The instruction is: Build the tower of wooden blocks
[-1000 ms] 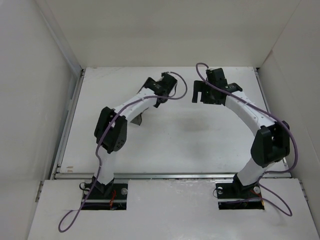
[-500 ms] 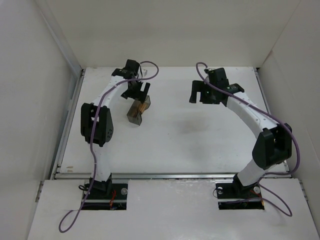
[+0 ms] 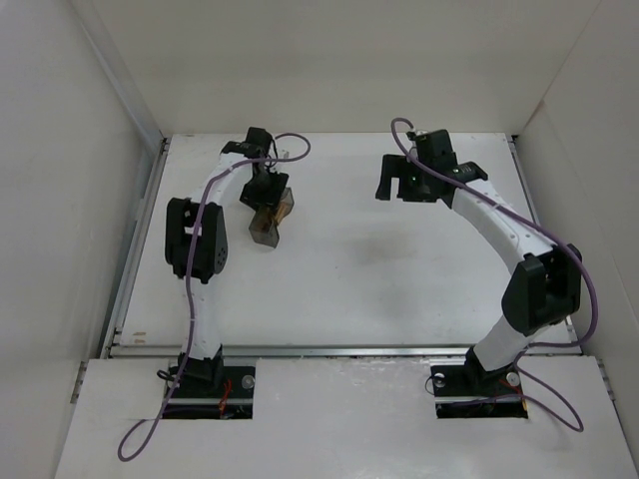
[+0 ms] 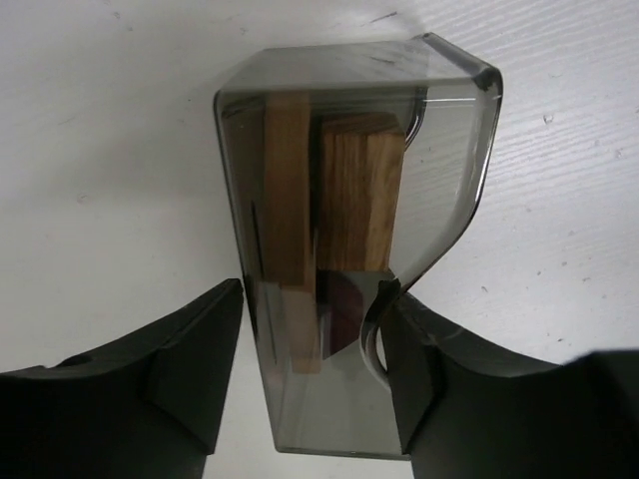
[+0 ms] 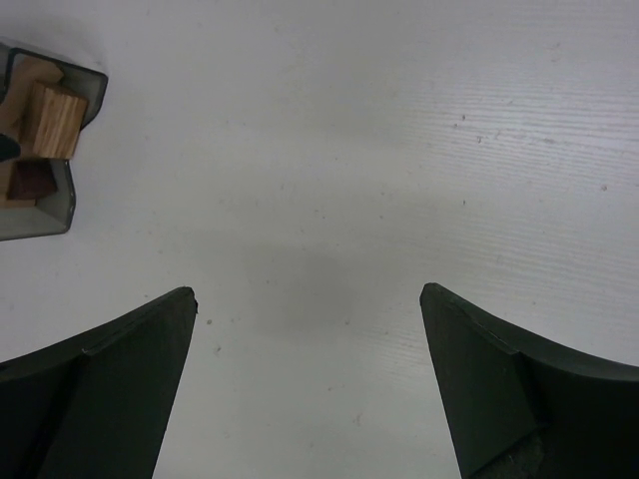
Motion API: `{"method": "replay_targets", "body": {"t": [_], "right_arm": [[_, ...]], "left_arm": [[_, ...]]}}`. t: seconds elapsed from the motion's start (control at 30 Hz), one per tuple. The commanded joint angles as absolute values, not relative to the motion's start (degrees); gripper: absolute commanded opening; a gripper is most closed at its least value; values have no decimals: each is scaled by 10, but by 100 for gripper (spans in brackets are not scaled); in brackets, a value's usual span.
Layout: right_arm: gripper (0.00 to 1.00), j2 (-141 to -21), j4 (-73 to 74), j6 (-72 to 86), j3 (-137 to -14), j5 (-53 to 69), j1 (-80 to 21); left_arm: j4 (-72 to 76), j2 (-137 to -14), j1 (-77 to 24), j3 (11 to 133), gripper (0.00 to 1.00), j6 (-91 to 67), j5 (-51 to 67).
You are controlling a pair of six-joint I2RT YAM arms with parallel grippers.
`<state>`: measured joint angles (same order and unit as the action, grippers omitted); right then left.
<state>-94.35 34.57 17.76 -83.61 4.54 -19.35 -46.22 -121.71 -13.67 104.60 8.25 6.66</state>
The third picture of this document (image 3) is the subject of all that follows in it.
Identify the smoky transparent plastic box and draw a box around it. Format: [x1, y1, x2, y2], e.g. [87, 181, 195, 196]
[249, 187, 295, 248]

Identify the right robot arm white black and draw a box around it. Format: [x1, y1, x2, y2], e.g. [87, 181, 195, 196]
[375, 130, 581, 397]

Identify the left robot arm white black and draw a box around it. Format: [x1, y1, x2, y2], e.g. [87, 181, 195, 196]
[165, 127, 295, 397]

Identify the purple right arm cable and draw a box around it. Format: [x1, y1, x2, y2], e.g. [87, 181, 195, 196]
[389, 117, 599, 433]

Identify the aluminium right side rail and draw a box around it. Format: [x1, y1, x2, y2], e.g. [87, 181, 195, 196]
[507, 134, 583, 350]

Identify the aluminium rail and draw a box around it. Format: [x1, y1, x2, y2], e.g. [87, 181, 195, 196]
[97, 138, 171, 359]
[102, 342, 583, 359]
[507, 134, 583, 350]

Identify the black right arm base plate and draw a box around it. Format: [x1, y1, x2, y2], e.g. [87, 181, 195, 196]
[429, 364, 528, 419]

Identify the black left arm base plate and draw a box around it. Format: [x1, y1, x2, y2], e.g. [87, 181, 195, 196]
[162, 365, 256, 420]

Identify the aluminium left side rail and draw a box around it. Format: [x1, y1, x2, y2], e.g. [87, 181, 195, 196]
[97, 138, 171, 359]

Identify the aluminium front rail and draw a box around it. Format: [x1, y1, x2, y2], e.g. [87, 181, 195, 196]
[102, 342, 583, 359]

